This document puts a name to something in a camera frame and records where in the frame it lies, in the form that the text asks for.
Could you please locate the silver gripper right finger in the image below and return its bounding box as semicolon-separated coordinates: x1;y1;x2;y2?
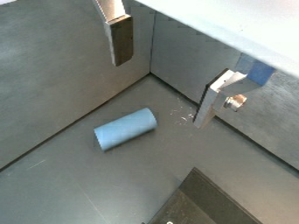
193;54;276;129

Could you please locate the light blue oval cylinder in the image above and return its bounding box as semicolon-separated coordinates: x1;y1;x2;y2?
93;108;157;151

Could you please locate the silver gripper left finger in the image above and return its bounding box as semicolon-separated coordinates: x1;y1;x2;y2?
91;0;133;67

